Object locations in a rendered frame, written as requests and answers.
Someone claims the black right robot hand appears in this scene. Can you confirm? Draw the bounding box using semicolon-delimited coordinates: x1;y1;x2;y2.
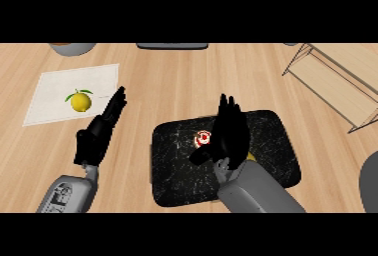
187;93;250;171

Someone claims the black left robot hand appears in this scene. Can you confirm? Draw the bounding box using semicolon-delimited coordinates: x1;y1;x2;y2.
72;85;128;167

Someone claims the red and white cupcake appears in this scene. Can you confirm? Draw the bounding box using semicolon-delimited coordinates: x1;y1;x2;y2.
191;130;215;149

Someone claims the black speckled tray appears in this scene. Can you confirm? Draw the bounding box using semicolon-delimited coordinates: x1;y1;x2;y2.
149;109;302;208

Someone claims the yellow lemon with leaves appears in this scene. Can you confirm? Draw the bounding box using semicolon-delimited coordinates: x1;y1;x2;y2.
63;88;94;113

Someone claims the white cloth placemat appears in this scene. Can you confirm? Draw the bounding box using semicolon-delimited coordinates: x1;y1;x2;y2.
22;63;120;128

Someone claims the grey bowl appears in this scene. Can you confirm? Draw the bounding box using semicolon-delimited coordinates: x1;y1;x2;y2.
47;42;98;57

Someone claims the grey rounded object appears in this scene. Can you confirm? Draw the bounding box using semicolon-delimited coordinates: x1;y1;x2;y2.
357;155;378;214

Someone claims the wooden tiered wire shelf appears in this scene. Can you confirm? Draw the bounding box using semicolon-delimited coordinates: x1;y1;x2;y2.
280;42;378;134

